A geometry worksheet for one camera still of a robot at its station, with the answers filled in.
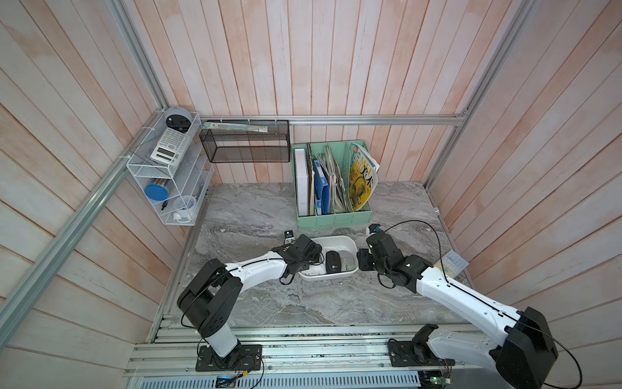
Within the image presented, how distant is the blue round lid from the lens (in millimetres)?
777

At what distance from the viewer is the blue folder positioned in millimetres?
946

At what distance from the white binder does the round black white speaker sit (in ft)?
1.34

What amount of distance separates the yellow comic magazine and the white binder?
215mm
